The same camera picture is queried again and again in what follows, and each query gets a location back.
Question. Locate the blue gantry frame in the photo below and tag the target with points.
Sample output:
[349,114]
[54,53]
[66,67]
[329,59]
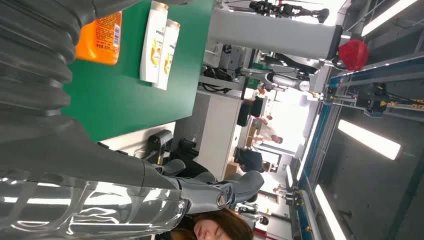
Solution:
[374,96]

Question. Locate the long ceiling light panel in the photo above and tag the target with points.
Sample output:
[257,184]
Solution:
[329,213]
[369,139]
[387,16]

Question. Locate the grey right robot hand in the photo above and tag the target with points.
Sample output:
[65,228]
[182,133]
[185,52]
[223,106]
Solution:
[82,155]

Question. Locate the white shampoo bottle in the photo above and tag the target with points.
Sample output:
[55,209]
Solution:
[170,63]
[152,43]

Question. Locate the clear plastic wrist cover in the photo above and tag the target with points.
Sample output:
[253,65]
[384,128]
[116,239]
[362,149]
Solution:
[99,215]

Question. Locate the white cabinet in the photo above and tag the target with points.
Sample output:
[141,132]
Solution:
[218,132]

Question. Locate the person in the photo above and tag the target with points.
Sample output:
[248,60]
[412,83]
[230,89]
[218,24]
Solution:
[250,160]
[228,225]
[266,130]

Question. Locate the red round object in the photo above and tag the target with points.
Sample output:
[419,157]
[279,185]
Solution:
[353,54]

